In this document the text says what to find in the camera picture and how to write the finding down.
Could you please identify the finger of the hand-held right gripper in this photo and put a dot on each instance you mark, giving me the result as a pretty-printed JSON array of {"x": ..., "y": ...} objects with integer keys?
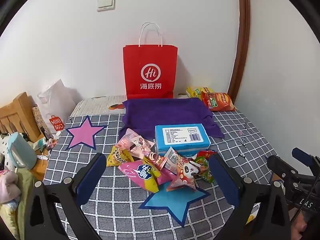
[
  {"x": 301, "y": 155},
  {"x": 282, "y": 167}
]

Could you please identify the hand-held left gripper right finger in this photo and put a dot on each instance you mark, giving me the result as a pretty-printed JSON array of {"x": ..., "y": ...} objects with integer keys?
[{"x": 225, "y": 180}]

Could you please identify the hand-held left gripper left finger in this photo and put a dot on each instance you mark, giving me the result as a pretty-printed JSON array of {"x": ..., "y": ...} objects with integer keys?
[{"x": 90, "y": 177}]

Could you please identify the green snack packet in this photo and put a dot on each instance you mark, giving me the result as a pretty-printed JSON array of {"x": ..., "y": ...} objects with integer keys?
[{"x": 206, "y": 170}]

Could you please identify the yellow snack packet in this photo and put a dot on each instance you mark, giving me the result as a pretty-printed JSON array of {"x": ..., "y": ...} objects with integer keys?
[{"x": 117, "y": 157}]

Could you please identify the pink panda snack packet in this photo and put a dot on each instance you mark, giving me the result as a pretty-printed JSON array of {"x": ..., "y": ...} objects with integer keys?
[{"x": 185, "y": 175}]

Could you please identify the pink packet with blue print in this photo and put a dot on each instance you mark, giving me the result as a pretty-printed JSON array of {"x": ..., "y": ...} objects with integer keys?
[{"x": 142, "y": 175}]

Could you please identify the person's right hand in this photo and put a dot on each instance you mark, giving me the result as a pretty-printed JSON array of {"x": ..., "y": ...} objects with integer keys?
[{"x": 298, "y": 226}]

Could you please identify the pink paper star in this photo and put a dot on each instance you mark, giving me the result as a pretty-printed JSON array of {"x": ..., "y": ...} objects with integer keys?
[{"x": 83, "y": 133}]

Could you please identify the orange paper star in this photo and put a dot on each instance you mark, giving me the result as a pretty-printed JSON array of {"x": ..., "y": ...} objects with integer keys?
[{"x": 251, "y": 216}]

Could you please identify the wooden bedside table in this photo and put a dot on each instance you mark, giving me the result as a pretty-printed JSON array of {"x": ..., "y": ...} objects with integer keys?
[{"x": 40, "y": 167}]

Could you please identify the grey checked bedsheet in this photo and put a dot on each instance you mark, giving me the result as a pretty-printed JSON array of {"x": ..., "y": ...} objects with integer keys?
[{"x": 125, "y": 217}]

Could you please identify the blue paper star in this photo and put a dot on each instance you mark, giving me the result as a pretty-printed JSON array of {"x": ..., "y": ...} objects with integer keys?
[{"x": 172, "y": 200}]

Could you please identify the blue tissue box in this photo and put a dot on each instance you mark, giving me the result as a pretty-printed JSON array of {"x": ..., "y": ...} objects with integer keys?
[{"x": 180, "y": 135}]

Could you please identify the red swirl snack packet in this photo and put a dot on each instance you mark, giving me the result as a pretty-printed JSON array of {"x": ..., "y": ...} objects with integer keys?
[{"x": 156, "y": 160}]

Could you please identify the pale green blanket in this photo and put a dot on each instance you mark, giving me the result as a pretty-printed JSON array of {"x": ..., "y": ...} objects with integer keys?
[{"x": 22, "y": 205}]

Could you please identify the pale blue plastic case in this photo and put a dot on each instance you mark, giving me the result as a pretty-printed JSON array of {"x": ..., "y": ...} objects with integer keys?
[{"x": 21, "y": 152}]

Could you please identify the patterned paper bag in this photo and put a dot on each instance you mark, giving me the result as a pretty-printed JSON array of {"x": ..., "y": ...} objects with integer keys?
[{"x": 40, "y": 122}]

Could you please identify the fruit print sheet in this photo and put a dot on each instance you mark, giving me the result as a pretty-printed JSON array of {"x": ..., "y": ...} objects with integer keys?
[{"x": 100, "y": 102}]

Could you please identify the orange chips bag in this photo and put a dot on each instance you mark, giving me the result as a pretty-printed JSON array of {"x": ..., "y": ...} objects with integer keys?
[{"x": 220, "y": 101}]

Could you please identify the pink plush toy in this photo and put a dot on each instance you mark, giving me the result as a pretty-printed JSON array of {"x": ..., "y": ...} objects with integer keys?
[{"x": 8, "y": 185}]

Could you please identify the white plastic bag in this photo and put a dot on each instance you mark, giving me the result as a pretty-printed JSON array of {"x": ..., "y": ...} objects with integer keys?
[{"x": 57, "y": 100}]

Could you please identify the purple towel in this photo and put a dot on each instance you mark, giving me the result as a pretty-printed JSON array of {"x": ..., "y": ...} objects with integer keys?
[{"x": 162, "y": 112}]

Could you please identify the yellow chips bag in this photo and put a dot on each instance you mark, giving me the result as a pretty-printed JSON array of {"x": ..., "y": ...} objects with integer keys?
[{"x": 195, "y": 91}]

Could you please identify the red paper bag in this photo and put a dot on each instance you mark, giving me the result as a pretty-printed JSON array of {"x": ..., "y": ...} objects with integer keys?
[{"x": 150, "y": 60}]

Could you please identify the brown wooden door frame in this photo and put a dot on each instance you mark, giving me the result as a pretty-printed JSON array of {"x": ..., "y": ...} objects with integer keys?
[{"x": 243, "y": 30}]

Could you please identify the white light switch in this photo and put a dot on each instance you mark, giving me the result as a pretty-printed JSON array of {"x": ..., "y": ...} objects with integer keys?
[{"x": 106, "y": 3}]

